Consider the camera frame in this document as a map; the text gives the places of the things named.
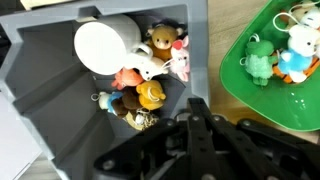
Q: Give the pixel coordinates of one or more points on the blue and white doll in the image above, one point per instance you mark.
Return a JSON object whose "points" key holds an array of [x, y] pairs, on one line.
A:
{"points": [[108, 100]]}

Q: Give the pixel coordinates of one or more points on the pink and white bunny doll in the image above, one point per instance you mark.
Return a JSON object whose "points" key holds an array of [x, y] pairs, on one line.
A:
{"points": [[181, 60]]}

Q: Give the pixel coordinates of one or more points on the orange striped tiger doll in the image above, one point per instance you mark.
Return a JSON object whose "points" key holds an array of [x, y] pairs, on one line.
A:
{"points": [[283, 75]]}

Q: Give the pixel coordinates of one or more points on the dark brown doll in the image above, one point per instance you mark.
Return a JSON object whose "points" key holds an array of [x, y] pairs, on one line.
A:
{"points": [[128, 101]]}

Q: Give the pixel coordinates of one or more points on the green bowl holding dolls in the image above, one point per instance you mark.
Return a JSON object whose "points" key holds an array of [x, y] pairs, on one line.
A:
{"points": [[266, 100]]}

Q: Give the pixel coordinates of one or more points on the green frog doll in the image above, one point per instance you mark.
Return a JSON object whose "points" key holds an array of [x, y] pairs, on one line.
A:
{"points": [[260, 61]]}

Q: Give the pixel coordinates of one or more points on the cream white doll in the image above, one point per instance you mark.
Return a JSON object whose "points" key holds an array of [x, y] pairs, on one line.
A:
{"points": [[308, 15]]}

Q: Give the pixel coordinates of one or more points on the yellow bear doll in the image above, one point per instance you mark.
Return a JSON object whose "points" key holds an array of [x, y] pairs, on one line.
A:
{"points": [[150, 95]]}

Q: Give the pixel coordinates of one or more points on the grey plastic storage bin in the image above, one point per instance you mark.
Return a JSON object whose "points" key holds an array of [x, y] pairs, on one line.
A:
{"points": [[50, 100]]}

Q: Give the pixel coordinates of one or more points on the white ceramic mug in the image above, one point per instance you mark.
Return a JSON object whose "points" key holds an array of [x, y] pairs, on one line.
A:
{"points": [[103, 46]]}

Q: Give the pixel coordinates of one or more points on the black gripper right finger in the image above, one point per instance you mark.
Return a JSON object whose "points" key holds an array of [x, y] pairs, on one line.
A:
{"points": [[266, 143]]}

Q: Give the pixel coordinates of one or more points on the brown bear doll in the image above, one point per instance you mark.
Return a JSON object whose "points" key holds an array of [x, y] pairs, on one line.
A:
{"points": [[163, 41]]}

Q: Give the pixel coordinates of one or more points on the white animal doll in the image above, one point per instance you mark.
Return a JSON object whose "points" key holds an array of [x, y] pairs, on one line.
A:
{"points": [[146, 66]]}

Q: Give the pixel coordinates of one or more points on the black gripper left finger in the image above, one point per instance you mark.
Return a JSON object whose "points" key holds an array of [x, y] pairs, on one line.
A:
{"points": [[133, 146]]}

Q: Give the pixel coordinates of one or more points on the white bear doll blue shirt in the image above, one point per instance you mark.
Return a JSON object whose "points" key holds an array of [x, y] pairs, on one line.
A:
{"points": [[298, 53]]}

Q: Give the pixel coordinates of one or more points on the beige spotted doll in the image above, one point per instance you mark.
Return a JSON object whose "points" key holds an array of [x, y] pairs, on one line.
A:
{"points": [[143, 120]]}

